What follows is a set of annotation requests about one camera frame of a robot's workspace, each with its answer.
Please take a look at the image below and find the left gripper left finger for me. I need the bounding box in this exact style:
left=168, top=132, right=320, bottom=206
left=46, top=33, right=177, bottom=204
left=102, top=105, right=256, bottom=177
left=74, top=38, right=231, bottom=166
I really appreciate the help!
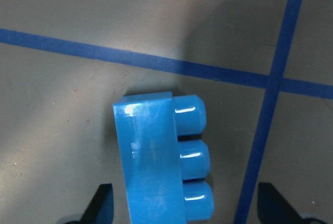
left=61, top=183, right=114, bottom=224

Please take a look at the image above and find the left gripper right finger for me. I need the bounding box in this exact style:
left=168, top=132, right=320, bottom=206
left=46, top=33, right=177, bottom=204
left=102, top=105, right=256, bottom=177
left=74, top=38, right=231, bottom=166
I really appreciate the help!
left=257, top=182, right=326, bottom=223

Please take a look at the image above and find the blue toy block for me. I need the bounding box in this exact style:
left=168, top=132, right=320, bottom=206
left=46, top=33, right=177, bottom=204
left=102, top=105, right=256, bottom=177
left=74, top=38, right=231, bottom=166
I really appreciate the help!
left=113, top=91, right=214, bottom=223

